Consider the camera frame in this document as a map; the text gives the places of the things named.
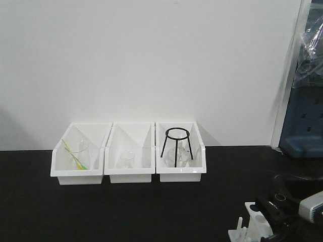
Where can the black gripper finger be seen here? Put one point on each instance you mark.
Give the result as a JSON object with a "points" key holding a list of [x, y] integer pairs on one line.
{"points": [[277, 218]]}

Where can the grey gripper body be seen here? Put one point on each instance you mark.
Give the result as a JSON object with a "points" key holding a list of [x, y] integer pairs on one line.
{"points": [[311, 207]]}

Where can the clear glass test tube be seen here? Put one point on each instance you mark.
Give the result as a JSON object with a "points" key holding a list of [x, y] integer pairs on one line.
{"points": [[279, 197]]}

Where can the white test tube rack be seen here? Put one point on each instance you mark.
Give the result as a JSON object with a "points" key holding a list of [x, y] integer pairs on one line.
{"points": [[258, 227]]}

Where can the grey-blue pegboard drying rack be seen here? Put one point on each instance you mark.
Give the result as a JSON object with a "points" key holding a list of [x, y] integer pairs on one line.
{"points": [[301, 135]]}

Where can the black lab sink basin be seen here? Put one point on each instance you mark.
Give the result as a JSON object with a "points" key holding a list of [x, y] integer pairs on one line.
{"points": [[296, 188]]}

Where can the right white storage bin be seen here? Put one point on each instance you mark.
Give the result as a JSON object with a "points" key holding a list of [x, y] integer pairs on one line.
{"points": [[196, 167]]}

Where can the white storage bin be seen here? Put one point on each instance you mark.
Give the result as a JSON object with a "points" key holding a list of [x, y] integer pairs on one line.
{"points": [[78, 157], [196, 167], [138, 138]]}

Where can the clear glass flask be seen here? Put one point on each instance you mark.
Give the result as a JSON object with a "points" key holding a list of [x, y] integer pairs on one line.
{"points": [[179, 159]]}

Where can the clear plastic bag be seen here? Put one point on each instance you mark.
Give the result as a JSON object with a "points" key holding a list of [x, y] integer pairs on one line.
{"points": [[309, 66]]}

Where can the clear glass beaker middle bin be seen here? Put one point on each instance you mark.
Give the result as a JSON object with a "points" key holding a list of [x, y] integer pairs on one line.
{"points": [[126, 160]]}

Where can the clear glass beaker bin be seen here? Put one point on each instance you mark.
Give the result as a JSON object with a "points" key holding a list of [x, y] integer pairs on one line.
{"points": [[81, 153], [126, 160]]}

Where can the middle white storage bin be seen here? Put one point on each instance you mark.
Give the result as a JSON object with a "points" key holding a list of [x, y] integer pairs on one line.
{"points": [[138, 138]]}

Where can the yellow green plastic strip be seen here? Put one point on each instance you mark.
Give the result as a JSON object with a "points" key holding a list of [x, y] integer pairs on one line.
{"points": [[73, 154]]}

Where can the clear glass beaker left bin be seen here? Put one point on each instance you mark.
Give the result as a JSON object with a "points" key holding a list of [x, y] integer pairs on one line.
{"points": [[81, 153]]}

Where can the left white storage bin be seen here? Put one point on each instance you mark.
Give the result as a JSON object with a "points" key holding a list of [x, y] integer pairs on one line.
{"points": [[78, 157]]}

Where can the black wire tripod stand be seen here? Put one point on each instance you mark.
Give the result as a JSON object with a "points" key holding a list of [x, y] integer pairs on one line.
{"points": [[177, 134]]}

